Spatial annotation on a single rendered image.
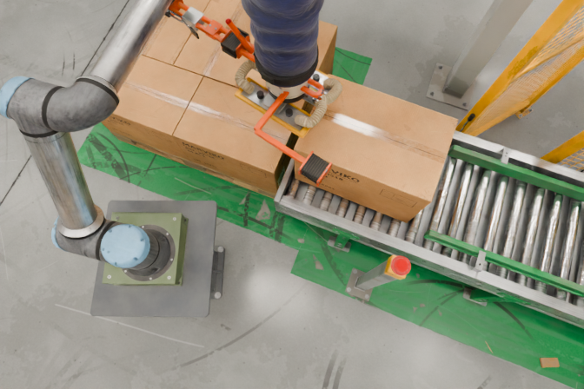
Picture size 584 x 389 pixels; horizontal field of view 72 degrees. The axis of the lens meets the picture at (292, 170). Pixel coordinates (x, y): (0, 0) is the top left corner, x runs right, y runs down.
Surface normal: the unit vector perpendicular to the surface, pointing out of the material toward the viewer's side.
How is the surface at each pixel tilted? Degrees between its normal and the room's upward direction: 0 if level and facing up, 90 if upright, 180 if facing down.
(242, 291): 0
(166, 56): 0
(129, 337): 0
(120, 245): 9
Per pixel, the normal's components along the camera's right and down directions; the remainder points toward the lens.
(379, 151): -0.02, -0.33
